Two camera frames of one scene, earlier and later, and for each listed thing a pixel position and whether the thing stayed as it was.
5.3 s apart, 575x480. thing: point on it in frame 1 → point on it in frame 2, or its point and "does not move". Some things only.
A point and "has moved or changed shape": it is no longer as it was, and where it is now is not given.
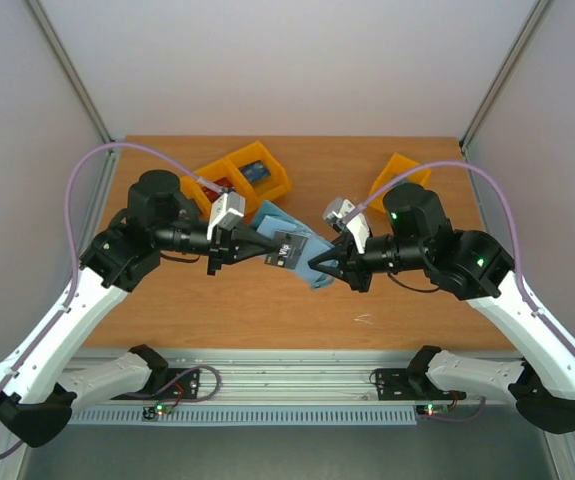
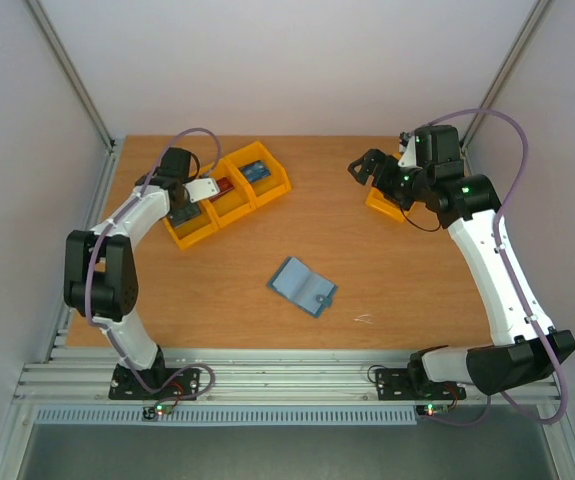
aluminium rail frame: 298,378 does not move
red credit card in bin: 211,193 does not move
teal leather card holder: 269,218 → 305,287
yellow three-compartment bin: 254,173 does not move
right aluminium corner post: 515,58 does not move
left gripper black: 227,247 → 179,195
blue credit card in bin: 255,171 does not move
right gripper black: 355,265 → 380,169
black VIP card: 289,252 has moved or changed shape
